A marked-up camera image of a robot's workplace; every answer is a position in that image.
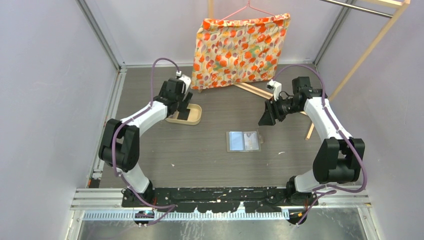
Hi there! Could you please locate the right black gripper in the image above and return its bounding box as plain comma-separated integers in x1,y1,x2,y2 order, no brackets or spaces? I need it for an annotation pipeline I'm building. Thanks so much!
258,94,302,126

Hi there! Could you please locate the white printed ID card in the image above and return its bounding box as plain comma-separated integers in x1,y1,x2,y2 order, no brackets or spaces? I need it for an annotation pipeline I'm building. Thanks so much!
243,131,260,151

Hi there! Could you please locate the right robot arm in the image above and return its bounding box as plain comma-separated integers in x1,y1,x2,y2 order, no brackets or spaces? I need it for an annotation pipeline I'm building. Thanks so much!
258,77,365,205

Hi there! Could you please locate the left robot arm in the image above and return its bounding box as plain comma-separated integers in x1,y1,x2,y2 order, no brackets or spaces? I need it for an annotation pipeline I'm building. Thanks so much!
98,75,192,207

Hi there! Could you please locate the beige oval tray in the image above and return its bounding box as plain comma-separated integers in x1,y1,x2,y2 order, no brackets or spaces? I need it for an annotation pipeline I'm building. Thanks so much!
165,103,203,126

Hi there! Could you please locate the floral fabric bag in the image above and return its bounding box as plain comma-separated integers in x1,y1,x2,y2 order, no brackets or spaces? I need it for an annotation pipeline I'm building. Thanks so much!
190,13,291,90

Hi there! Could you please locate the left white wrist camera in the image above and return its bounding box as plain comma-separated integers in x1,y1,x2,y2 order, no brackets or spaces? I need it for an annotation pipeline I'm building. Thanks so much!
175,70,191,95

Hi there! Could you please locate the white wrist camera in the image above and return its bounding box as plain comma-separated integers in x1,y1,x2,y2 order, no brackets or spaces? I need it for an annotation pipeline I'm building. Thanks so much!
266,79,282,101
175,70,191,95

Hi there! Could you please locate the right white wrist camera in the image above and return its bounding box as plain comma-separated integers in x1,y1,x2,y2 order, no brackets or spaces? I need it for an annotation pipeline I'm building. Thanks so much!
266,79,282,101

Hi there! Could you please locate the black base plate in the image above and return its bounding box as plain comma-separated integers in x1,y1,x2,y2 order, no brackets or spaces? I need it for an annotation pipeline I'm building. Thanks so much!
120,186,316,214

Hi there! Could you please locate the pink wire hanger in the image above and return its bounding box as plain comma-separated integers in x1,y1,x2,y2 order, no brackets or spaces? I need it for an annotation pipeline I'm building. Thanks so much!
221,0,276,22

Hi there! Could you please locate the aluminium front rail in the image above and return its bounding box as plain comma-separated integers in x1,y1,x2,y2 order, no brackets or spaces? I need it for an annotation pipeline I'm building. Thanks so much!
70,186,372,224

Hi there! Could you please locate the wooden rack frame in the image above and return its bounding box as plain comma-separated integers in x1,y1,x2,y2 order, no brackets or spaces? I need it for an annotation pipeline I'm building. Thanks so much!
207,0,412,142

